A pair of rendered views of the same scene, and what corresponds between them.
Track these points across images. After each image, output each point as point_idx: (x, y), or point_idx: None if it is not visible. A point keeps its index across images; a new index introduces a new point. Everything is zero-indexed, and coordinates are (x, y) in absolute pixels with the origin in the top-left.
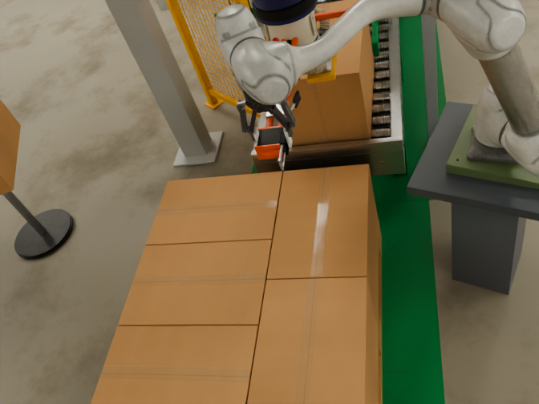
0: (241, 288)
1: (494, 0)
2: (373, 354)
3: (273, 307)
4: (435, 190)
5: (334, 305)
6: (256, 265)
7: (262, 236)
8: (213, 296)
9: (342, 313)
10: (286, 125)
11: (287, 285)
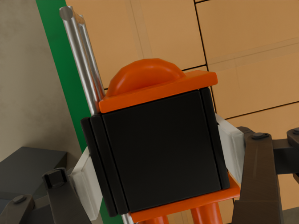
0: (232, 45)
1: None
2: None
3: (184, 29)
4: (6, 202)
5: (115, 47)
6: (225, 80)
7: (231, 122)
8: (263, 26)
9: (104, 40)
10: (51, 195)
11: (177, 61)
